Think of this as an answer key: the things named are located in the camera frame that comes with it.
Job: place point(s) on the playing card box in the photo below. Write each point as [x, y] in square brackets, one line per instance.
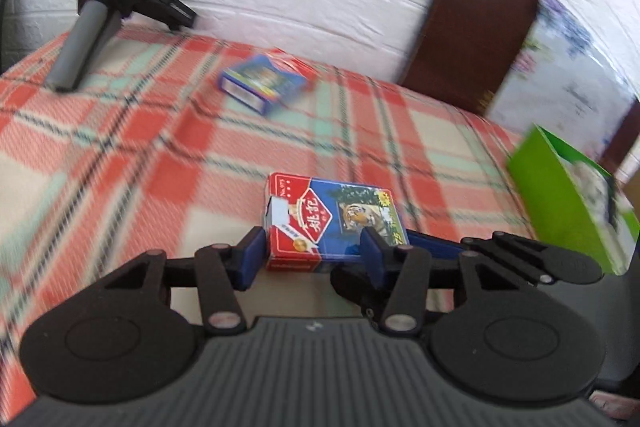
[265, 79]
[320, 217]

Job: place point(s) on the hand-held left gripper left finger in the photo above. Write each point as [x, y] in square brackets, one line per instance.
[250, 259]

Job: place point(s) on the plaid blanket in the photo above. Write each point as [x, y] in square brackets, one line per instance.
[125, 132]

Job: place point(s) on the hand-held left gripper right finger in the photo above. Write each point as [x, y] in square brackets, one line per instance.
[374, 257]

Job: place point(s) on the floral plastic sheet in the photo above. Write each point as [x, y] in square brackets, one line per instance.
[565, 72]

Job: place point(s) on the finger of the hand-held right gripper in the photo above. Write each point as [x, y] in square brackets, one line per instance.
[352, 287]
[435, 246]

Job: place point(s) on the green box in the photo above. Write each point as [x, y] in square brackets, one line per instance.
[555, 192]

